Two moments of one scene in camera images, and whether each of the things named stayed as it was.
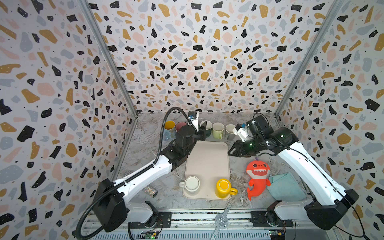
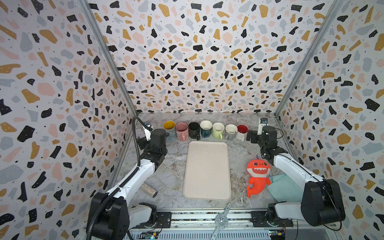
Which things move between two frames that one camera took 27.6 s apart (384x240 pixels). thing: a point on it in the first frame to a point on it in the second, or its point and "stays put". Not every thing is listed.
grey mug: (230, 135) stays put
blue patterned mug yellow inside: (169, 131) stays put
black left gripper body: (200, 135) to (164, 153)
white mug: (191, 184) to (242, 132)
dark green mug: (209, 126) stays put
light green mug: (218, 128) stays put
